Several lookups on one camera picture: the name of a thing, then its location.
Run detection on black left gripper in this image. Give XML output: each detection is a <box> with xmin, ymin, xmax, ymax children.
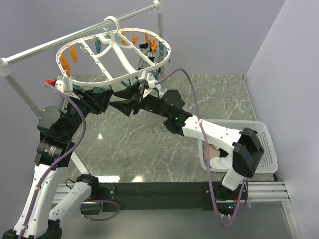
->
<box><xmin>63</xmin><ymin>87</ymin><xmax>114</xmax><ymax>139</ymax></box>

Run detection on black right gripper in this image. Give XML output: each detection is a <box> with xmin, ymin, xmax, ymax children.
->
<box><xmin>110</xmin><ymin>80</ymin><xmax>171</xmax><ymax>118</ymax></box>

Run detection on black and white striped sock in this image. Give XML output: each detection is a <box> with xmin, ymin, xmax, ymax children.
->
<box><xmin>137</xmin><ymin>43</ymin><xmax>149</xmax><ymax>71</ymax></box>

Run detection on white round clip hanger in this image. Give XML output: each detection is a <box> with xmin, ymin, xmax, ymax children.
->
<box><xmin>56</xmin><ymin>16</ymin><xmax>171</xmax><ymax>89</ymax></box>

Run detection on orange clothespin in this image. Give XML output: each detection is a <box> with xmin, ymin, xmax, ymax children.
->
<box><xmin>151</xmin><ymin>36</ymin><xmax>158</xmax><ymax>53</ymax></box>
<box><xmin>68</xmin><ymin>45</ymin><xmax>77</xmax><ymax>63</ymax></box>
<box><xmin>144</xmin><ymin>32</ymin><xmax>154</xmax><ymax>46</ymax></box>
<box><xmin>131</xmin><ymin>29</ymin><xmax>140</xmax><ymax>45</ymax></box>

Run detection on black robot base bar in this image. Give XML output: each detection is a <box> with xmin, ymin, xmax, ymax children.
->
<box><xmin>79</xmin><ymin>181</ymin><xmax>240</xmax><ymax>216</ymax></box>

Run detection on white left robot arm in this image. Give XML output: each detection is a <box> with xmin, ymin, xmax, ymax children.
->
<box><xmin>2</xmin><ymin>88</ymin><xmax>113</xmax><ymax>239</ymax></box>

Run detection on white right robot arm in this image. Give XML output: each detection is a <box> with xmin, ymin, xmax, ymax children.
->
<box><xmin>110</xmin><ymin>83</ymin><xmax>264</xmax><ymax>199</ymax></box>

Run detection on teal clothespin front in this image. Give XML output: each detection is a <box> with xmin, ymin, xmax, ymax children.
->
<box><xmin>121</xmin><ymin>79</ymin><xmax>132</xmax><ymax>88</ymax></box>

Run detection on teal clothespin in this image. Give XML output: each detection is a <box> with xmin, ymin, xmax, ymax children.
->
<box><xmin>121</xmin><ymin>79</ymin><xmax>132</xmax><ymax>88</ymax></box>
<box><xmin>95</xmin><ymin>38</ymin><xmax>102</xmax><ymax>54</ymax></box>

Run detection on clear clothespin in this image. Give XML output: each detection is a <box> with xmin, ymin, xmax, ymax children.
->
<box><xmin>79</xmin><ymin>46</ymin><xmax>88</xmax><ymax>56</ymax></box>

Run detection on teal clothespin left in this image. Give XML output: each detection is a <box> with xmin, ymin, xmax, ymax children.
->
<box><xmin>95</xmin><ymin>38</ymin><xmax>102</xmax><ymax>54</ymax></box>

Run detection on white metal drying rack stand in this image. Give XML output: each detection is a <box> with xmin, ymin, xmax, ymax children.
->
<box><xmin>0</xmin><ymin>0</ymin><xmax>172</xmax><ymax>175</ymax></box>

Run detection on white sock black stripes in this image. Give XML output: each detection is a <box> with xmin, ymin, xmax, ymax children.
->
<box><xmin>210</xmin><ymin>155</ymin><xmax>232</xmax><ymax>170</ymax></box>

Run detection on white plastic laundry basket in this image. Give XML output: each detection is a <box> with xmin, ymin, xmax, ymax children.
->
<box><xmin>198</xmin><ymin>119</ymin><xmax>278</xmax><ymax>174</ymax></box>

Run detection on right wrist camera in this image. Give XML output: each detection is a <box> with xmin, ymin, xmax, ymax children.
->
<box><xmin>138</xmin><ymin>72</ymin><xmax>158</xmax><ymax>98</ymax></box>

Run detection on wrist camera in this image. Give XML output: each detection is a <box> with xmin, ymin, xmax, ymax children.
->
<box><xmin>138</xmin><ymin>72</ymin><xmax>158</xmax><ymax>98</ymax></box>
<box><xmin>45</xmin><ymin>76</ymin><xmax>80</xmax><ymax>99</ymax></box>

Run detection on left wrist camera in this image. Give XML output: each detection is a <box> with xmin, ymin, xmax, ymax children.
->
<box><xmin>45</xmin><ymin>76</ymin><xmax>80</xmax><ymax>99</ymax></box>

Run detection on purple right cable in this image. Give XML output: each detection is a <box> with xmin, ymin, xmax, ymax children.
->
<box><xmin>157</xmin><ymin>68</ymin><xmax>250</xmax><ymax>229</ymax></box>

